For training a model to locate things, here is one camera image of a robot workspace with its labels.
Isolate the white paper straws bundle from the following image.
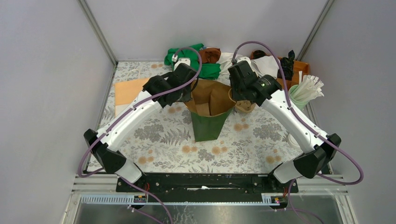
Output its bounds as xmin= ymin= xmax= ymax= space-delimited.
xmin=293 ymin=75 xmax=324 ymax=101

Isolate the brown cloth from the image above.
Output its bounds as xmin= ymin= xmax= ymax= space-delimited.
xmin=199 ymin=48 xmax=221 ymax=63

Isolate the green straw holder cup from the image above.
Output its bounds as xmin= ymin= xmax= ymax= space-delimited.
xmin=288 ymin=85 xmax=309 ymax=111

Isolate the green paper bag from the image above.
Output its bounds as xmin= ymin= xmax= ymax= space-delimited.
xmin=185 ymin=79 xmax=236 ymax=142

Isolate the white cloth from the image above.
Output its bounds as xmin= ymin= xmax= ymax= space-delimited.
xmin=217 ymin=52 xmax=251 ymax=75

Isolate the floral table mat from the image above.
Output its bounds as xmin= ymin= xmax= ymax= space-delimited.
xmin=87 ymin=61 xmax=324 ymax=175

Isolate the wooden compartment tray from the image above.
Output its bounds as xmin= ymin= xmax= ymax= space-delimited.
xmin=250 ymin=50 xmax=310 ymax=89

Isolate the cardboard cup carrier tray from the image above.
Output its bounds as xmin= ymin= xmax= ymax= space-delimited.
xmin=235 ymin=100 xmax=256 ymax=113

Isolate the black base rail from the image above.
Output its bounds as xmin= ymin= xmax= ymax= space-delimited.
xmin=135 ymin=173 xmax=298 ymax=203

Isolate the white folded towel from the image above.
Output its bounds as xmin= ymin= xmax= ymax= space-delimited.
xmin=250 ymin=56 xmax=279 ymax=79

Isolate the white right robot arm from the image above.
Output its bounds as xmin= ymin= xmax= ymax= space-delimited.
xmin=228 ymin=60 xmax=341 ymax=192

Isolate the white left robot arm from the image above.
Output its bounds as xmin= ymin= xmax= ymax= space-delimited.
xmin=84 ymin=63 xmax=199 ymax=192

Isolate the black crumpled bag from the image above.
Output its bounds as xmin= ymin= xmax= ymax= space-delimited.
xmin=279 ymin=50 xmax=295 ymax=81

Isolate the green cloth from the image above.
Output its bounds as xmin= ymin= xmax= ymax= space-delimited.
xmin=178 ymin=43 xmax=220 ymax=80

